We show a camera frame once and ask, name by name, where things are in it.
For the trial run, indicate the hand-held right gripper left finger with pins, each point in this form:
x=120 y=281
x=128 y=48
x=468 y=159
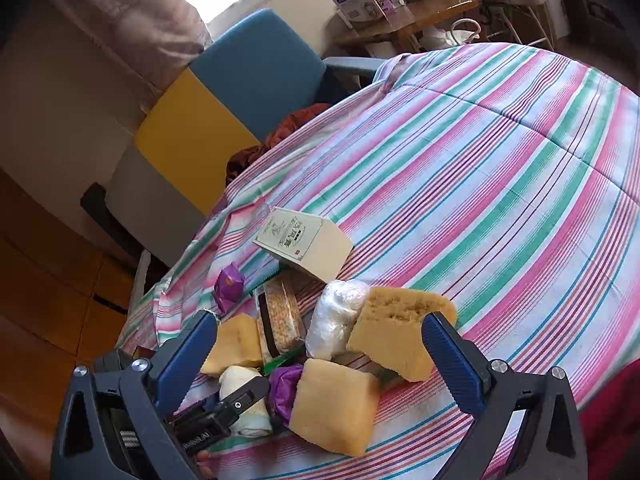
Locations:
x=185 y=360

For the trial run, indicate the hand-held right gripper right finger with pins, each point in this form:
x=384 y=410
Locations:
x=450 y=360

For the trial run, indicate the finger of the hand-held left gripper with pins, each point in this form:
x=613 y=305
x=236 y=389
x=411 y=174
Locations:
x=245 y=397

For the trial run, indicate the white towel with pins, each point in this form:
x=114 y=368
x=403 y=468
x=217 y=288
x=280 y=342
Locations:
x=237 y=380

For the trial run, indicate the purple candy wrapper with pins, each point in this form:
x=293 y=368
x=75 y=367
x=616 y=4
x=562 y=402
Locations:
x=227 y=285
x=282 y=390

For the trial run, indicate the smooth yellow sponge block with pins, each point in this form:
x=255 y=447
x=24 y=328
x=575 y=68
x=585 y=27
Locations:
x=235 y=345
x=335 y=410

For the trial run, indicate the green label cracker packet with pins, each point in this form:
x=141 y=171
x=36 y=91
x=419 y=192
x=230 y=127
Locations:
x=282 y=361

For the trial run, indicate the rough yellow sponge block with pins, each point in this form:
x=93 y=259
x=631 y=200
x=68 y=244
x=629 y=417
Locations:
x=395 y=335

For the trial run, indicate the clear cracker packet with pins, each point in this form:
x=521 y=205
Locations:
x=282 y=315

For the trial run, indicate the clear plastic item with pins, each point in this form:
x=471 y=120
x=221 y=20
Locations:
x=332 y=320

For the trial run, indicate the cream cardboard box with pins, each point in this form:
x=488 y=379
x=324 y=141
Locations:
x=310 y=247

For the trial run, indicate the person's left hand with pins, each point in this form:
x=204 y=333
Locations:
x=204 y=466

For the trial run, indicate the wooden cabinet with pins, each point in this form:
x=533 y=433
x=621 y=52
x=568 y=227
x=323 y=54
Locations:
x=50 y=285

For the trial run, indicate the maroon garment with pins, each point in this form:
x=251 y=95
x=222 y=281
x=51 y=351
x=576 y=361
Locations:
x=615 y=410

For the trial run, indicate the striped pink green blanket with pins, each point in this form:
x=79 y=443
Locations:
x=450 y=160

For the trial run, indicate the red brown cloth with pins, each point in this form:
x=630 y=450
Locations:
x=285 y=135

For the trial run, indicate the grey yellow blue chair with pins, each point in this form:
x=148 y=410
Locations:
x=260 y=70

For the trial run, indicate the pink beige curtain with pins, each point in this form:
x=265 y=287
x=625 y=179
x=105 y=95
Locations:
x=125 y=20

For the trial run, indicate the wooden side table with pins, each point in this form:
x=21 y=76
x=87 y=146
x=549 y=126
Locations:
x=400 y=16

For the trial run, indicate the small purple packets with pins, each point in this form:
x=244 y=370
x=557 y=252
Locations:
x=386 y=2

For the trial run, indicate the white printed box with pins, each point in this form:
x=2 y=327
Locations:
x=350 y=0

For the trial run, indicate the white plastic rail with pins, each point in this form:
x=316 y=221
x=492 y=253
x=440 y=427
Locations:
x=141 y=275

